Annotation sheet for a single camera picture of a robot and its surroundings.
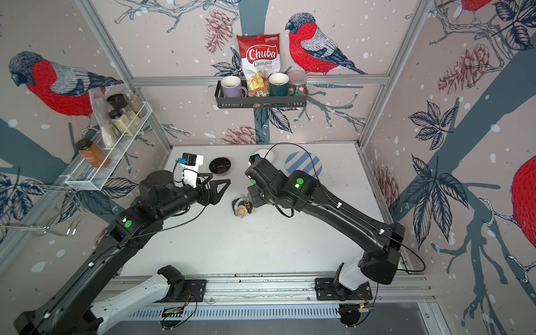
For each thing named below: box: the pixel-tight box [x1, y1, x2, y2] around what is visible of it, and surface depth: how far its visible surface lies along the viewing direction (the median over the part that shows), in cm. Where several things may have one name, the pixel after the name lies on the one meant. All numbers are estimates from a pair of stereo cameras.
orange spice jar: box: [75, 138, 112, 169], surface depth 69 cm
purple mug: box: [220, 75, 248, 98], surface depth 85 cm
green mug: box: [268, 72, 290, 97], surface depth 85 cm
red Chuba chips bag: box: [236, 33, 282, 98], surface depth 83 cm
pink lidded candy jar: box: [287, 69, 308, 97], surface depth 87 cm
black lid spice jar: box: [106, 93, 141, 127], surface depth 81 cm
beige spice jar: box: [108, 108, 135, 137], surface depth 79 cm
